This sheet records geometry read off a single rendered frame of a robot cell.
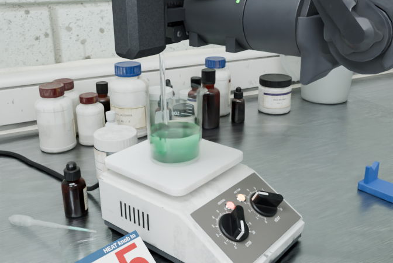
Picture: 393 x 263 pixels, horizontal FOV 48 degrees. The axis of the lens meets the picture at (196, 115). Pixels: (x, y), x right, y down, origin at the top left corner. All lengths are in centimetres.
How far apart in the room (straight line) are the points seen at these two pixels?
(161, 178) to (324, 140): 41
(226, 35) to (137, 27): 7
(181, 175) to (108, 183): 9
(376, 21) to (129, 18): 17
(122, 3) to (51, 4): 55
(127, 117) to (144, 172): 32
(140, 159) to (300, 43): 24
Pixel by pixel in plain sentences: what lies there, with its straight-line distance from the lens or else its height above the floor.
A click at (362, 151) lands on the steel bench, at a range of 77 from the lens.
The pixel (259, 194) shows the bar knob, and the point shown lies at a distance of 47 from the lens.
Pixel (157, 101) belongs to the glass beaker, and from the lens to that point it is 45.
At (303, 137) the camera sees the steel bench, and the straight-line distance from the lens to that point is 80.
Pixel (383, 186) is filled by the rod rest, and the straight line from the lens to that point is 65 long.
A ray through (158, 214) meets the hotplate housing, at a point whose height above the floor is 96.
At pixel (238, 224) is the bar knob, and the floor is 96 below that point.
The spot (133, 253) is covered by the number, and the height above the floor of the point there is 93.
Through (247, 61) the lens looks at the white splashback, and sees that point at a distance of 101.
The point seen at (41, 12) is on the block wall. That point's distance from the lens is 89.
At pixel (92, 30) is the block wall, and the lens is 91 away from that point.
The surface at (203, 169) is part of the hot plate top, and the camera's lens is 47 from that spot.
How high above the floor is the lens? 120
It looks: 19 degrees down
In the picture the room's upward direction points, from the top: 1 degrees counter-clockwise
